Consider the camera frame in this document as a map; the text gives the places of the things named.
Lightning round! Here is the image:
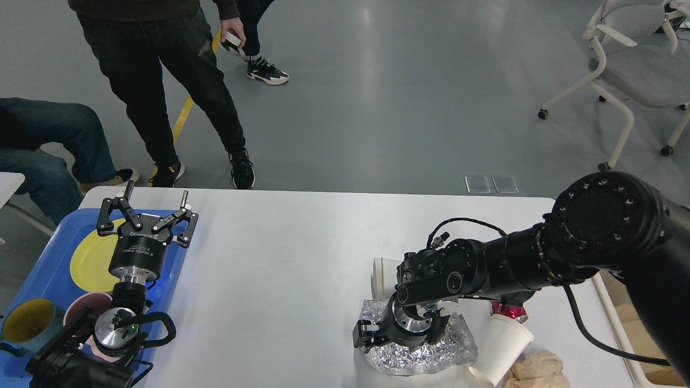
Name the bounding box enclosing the crushed red can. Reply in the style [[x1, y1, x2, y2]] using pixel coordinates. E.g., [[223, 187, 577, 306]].
[[491, 301, 528, 324]]

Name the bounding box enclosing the white plastic bin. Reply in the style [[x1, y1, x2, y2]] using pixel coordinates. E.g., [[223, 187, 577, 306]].
[[593, 271, 686, 387]]

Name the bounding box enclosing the white table edge left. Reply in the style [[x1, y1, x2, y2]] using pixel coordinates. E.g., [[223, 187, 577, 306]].
[[0, 172, 25, 209]]

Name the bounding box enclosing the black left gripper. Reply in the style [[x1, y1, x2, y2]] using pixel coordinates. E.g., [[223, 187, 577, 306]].
[[95, 180, 199, 283]]

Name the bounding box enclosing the grey office chair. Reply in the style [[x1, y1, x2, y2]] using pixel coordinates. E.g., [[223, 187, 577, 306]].
[[538, 1, 688, 171]]

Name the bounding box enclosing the seated person in jeans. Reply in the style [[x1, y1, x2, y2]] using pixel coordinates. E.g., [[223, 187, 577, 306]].
[[1, 98, 140, 224]]

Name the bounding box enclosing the aluminium foil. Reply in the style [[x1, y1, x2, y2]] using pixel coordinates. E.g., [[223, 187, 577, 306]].
[[356, 301, 478, 376]]

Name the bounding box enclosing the blue plastic tray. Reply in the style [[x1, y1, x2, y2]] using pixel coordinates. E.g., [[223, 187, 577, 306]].
[[1, 209, 187, 387]]

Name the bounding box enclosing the person in black trousers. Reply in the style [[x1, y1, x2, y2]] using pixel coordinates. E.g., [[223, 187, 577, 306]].
[[68, 1, 256, 190]]

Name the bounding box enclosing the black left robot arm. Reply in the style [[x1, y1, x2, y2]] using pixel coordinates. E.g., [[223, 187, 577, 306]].
[[25, 182, 199, 387]]

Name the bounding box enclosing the white paper cup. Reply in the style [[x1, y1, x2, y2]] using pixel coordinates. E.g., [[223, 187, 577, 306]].
[[370, 257, 402, 300], [468, 314, 534, 387]]

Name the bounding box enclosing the pink mug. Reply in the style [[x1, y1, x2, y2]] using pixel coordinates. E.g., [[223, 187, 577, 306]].
[[64, 292, 122, 362]]

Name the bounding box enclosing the lying white paper cup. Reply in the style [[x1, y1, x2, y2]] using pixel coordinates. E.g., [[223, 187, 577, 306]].
[[370, 257, 402, 300]]

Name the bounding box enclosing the brown paper front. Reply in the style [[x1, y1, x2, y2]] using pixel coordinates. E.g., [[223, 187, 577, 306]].
[[505, 351, 571, 387]]

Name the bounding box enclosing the yellow plastic plate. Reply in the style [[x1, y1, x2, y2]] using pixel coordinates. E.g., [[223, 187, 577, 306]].
[[70, 219, 147, 293]]

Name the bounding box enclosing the person in dark jeans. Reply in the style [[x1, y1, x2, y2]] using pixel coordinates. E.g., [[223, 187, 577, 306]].
[[220, 1, 290, 86]]

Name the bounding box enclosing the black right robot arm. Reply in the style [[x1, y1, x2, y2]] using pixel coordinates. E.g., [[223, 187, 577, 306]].
[[353, 171, 689, 382]]

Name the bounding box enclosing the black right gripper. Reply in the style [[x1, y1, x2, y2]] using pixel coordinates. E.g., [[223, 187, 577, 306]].
[[353, 299, 450, 353]]

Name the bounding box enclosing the teal mug yellow inside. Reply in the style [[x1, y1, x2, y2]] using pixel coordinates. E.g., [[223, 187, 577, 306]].
[[1, 298, 65, 357]]

